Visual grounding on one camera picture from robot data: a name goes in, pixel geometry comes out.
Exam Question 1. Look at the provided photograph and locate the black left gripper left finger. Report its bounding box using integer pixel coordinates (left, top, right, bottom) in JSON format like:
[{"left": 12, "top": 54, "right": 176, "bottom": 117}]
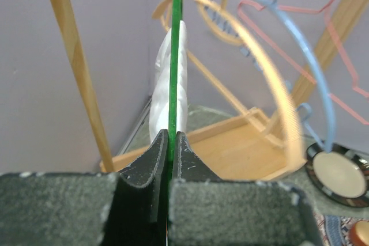
[{"left": 1, "top": 130, "right": 168, "bottom": 245}]

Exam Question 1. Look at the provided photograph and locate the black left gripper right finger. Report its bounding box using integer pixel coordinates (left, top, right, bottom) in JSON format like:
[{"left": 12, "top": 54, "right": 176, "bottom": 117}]
[{"left": 168, "top": 132, "right": 322, "bottom": 245}]

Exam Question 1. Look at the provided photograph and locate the white grey cloth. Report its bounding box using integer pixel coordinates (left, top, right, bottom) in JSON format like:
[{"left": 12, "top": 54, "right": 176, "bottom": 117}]
[{"left": 149, "top": 21, "right": 188, "bottom": 141}]

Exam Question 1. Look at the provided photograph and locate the wooden hanger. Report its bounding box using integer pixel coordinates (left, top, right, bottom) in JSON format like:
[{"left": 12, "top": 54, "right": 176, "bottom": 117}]
[{"left": 153, "top": 0, "right": 306, "bottom": 175}]

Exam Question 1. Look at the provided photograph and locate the green plastic hanger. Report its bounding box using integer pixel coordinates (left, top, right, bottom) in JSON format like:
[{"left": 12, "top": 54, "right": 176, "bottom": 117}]
[{"left": 168, "top": 0, "right": 182, "bottom": 162}]

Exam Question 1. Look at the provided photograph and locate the pink wire hanger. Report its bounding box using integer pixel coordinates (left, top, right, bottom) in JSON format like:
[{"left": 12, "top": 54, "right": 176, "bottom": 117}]
[{"left": 237, "top": 0, "right": 369, "bottom": 126}]

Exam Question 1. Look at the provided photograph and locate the light blue plastic hanger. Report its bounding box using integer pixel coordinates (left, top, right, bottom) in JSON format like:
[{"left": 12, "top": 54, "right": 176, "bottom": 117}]
[{"left": 199, "top": 0, "right": 336, "bottom": 153}]

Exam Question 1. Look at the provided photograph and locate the wooden clothes rack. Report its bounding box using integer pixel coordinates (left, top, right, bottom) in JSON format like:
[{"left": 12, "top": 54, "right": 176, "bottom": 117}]
[{"left": 39, "top": 0, "right": 369, "bottom": 182}]

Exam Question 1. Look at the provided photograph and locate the patterned placemat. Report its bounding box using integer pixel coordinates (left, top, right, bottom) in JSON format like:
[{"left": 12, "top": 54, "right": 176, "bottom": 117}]
[{"left": 314, "top": 213, "right": 360, "bottom": 246}]

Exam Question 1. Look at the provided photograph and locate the dark rimmed cream plate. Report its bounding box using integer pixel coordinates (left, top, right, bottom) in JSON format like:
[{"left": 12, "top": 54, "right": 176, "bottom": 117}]
[{"left": 304, "top": 143, "right": 368, "bottom": 208}]

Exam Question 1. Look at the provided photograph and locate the orange cup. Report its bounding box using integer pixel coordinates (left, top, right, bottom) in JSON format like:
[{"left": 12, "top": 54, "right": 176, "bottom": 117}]
[{"left": 349, "top": 220, "right": 369, "bottom": 246}]

